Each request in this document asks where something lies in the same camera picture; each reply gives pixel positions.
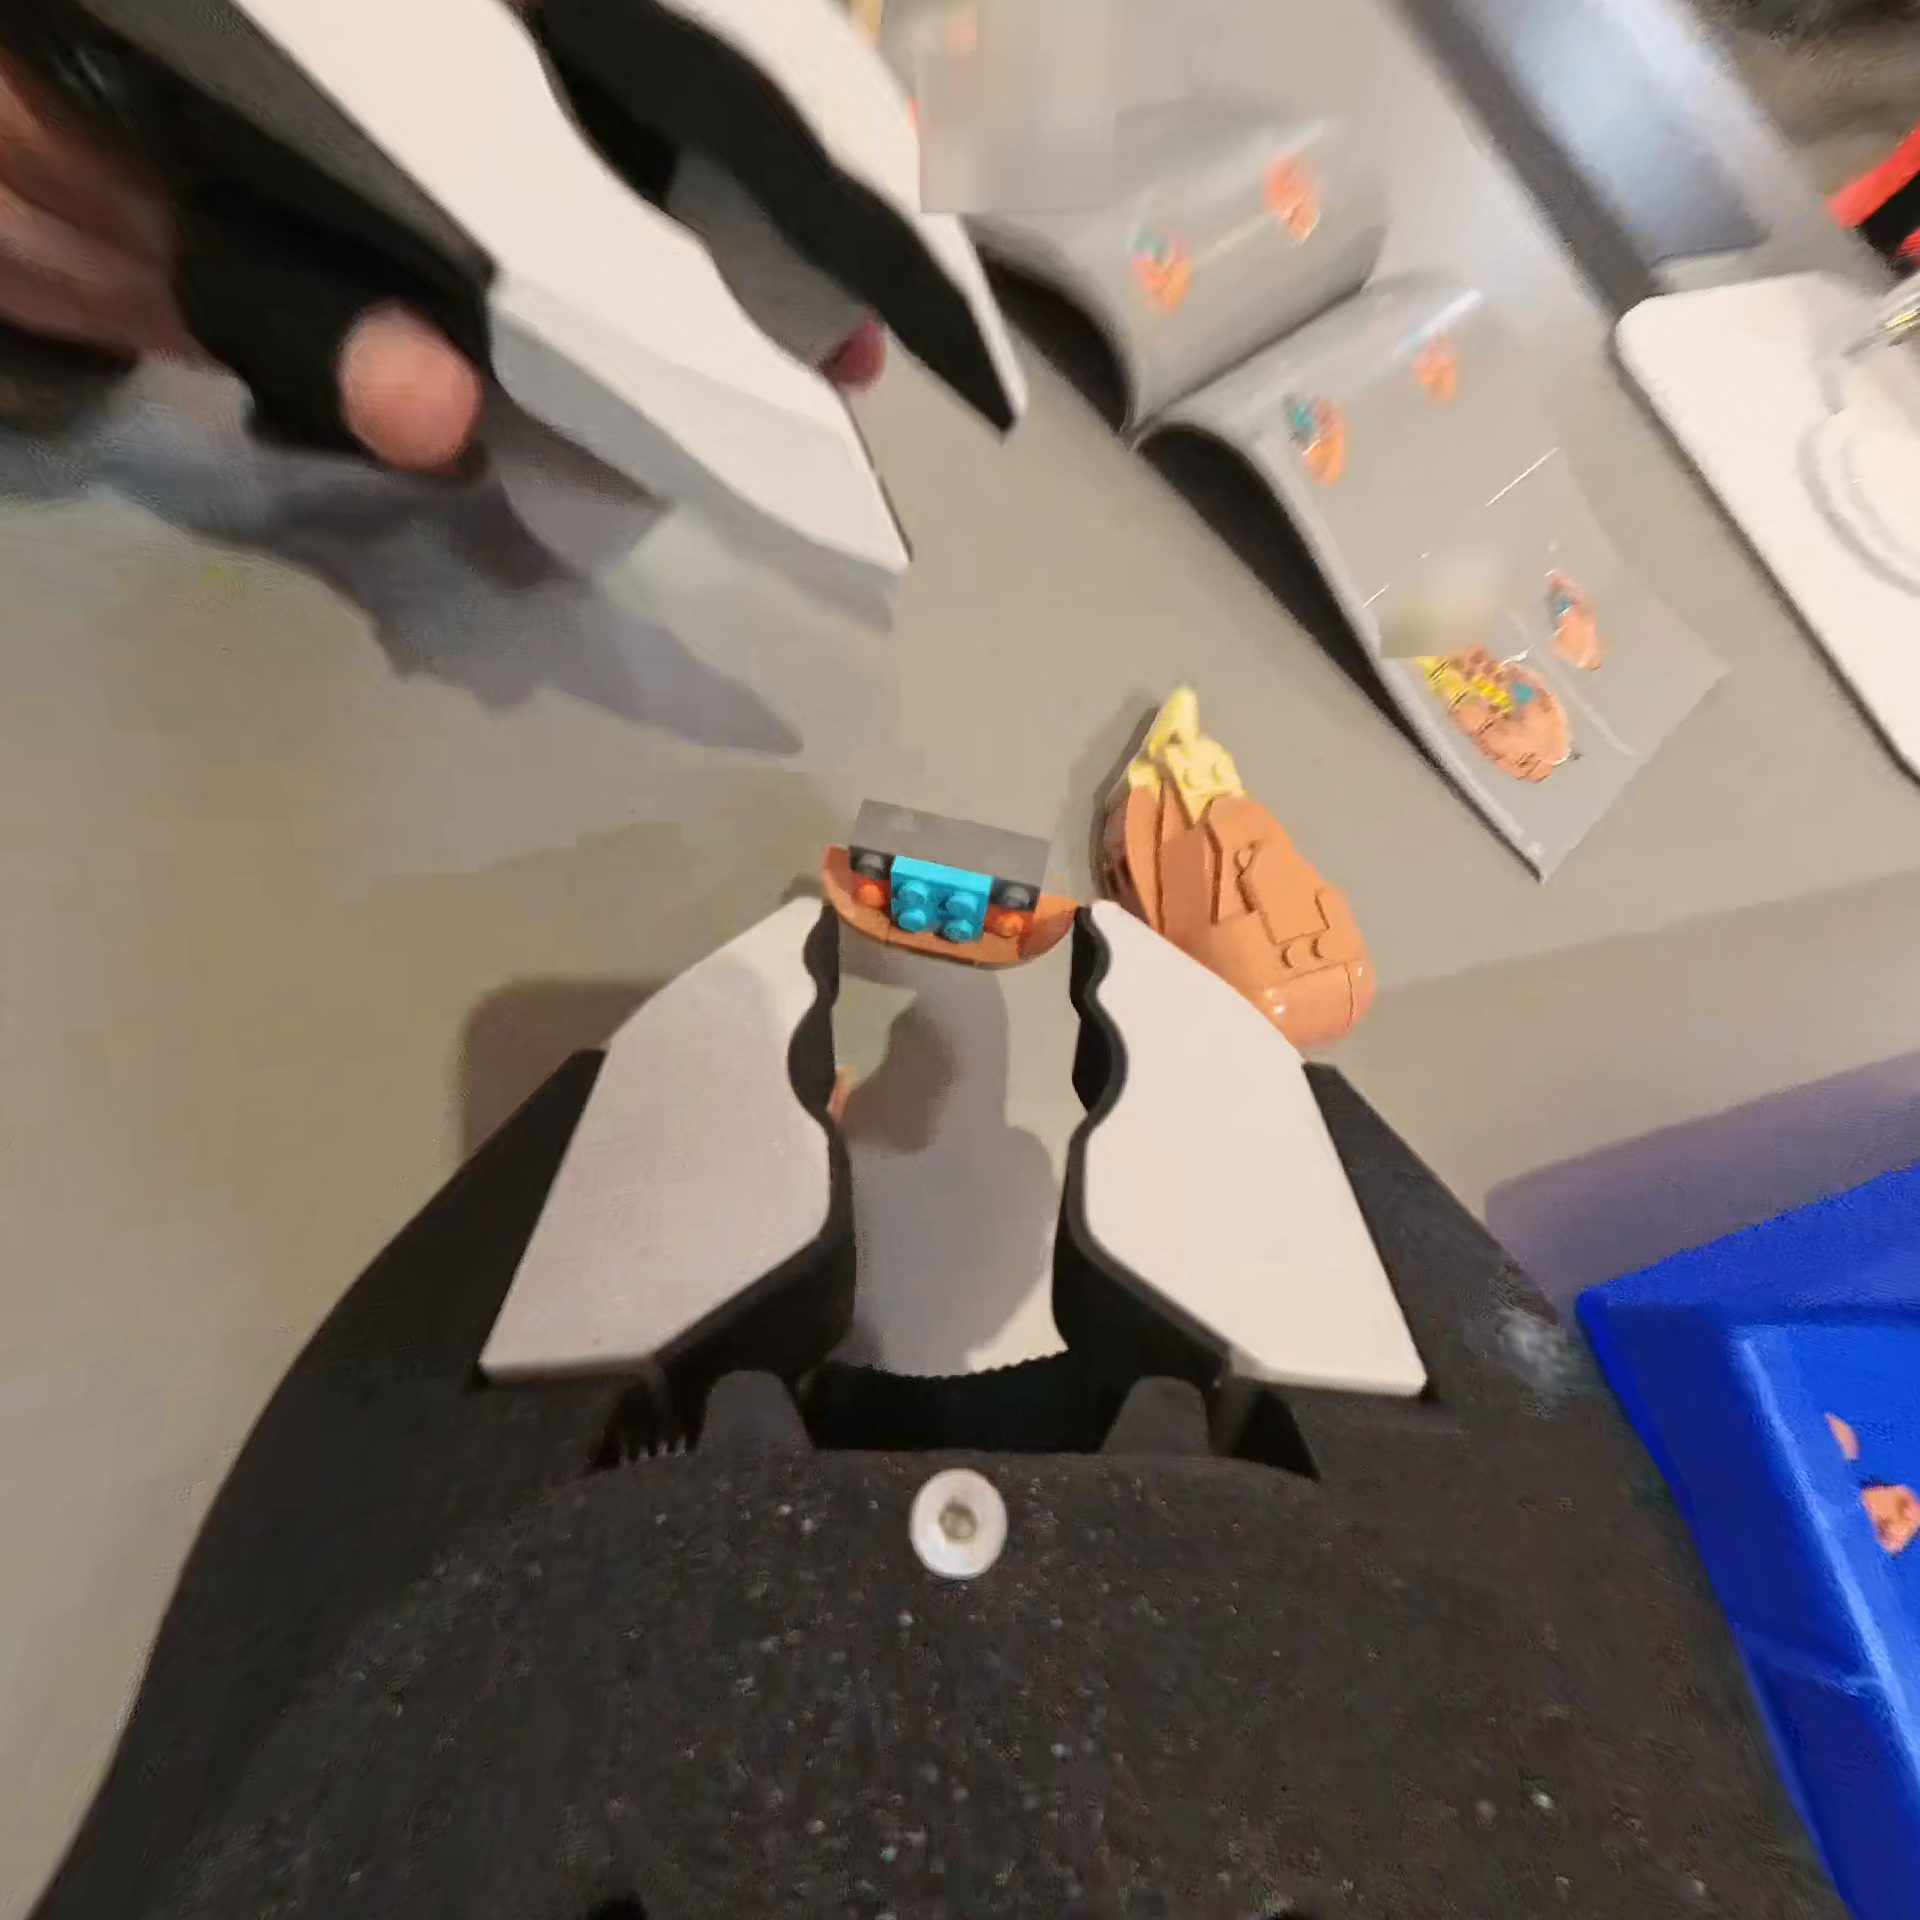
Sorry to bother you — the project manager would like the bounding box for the blue plastic bin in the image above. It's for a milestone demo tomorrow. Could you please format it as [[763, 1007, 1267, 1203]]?
[[1575, 1168, 1920, 1920]]

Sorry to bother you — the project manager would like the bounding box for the brown tan brick model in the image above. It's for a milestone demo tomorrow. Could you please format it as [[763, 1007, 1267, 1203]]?
[[1099, 688, 1377, 1052]]

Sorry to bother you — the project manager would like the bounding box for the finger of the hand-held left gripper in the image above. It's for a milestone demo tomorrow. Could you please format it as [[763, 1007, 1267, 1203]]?
[[231, 0, 914, 585], [536, 0, 1033, 434]]

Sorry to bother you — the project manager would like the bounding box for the grey instruction booklet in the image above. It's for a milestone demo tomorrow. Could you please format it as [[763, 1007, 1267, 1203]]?
[[918, 90, 1729, 886]]

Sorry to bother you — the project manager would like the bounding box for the small brown blue brick assembly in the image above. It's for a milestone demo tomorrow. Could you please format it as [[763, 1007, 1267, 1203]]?
[[822, 803, 1081, 975]]

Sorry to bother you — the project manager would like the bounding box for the red black object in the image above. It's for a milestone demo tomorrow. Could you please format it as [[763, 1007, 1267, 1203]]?
[[1826, 129, 1920, 271]]

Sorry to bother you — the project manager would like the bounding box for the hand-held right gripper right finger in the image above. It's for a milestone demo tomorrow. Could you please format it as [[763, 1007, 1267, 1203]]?
[[1048, 902, 1430, 1402]]

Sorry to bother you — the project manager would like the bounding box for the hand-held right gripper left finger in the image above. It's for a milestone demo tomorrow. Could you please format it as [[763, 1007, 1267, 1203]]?
[[477, 897, 856, 1386]]

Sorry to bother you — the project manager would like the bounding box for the white tablet stand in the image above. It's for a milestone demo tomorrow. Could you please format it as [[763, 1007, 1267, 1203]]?
[[1610, 271, 1920, 784]]

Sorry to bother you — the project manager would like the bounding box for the grey desk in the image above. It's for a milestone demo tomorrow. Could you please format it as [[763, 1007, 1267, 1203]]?
[[0, 0, 1920, 1920]]

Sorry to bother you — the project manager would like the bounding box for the white round disc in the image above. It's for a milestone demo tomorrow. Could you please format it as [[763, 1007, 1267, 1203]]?
[[1807, 292, 1920, 602]]

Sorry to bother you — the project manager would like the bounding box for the person's left hand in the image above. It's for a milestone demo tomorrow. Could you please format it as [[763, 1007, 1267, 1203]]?
[[0, 72, 489, 474]]

